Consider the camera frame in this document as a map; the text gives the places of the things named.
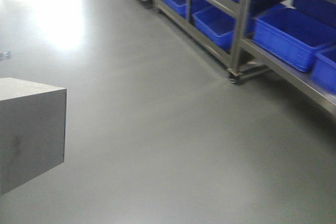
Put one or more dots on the gray square base block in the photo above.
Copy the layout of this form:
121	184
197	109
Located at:
33	130

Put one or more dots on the blue bin on distant shelf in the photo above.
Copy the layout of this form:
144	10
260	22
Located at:
293	37

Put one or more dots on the distant steel shelf rack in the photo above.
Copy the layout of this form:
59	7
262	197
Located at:
225	28

